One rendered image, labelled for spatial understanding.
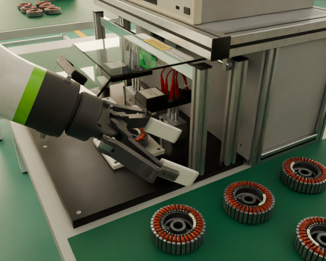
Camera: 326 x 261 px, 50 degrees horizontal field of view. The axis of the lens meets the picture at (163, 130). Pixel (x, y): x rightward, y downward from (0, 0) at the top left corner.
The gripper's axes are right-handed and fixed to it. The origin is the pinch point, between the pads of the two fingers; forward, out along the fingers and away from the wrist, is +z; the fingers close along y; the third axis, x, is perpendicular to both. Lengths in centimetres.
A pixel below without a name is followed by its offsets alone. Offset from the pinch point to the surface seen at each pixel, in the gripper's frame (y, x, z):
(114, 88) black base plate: -73, -21, 0
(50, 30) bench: -185, -44, -30
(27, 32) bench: -179, -50, -42
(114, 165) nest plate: -22.2, -20.9, -2.1
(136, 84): -59, -11, 3
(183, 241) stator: 4.9, -14.7, 8.4
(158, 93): -33.6, -2.4, 2.4
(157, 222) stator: -0.6, -16.8, 4.6
